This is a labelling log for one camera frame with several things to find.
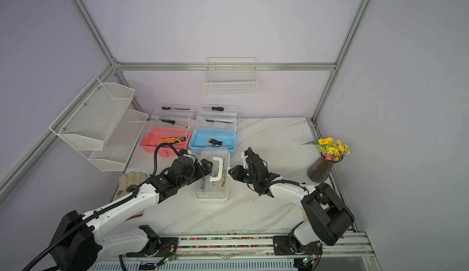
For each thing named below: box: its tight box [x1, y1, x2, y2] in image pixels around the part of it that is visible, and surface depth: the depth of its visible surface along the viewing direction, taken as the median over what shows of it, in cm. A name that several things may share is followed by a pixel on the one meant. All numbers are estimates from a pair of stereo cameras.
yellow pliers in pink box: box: [159, 137, 187, 144], surface depth 110 cm
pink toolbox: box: [139, 103, 195, 158], surface depth 110 cm
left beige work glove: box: [115, 170, 148, 201], surface depth 95 cm
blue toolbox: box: [188, 103, 239, 157], surface depth 113 cm
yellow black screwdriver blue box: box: [207, 138, 228, 148], surface depth 110 cm
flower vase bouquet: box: [301, 136, 352, 184], surface depth 80 cm
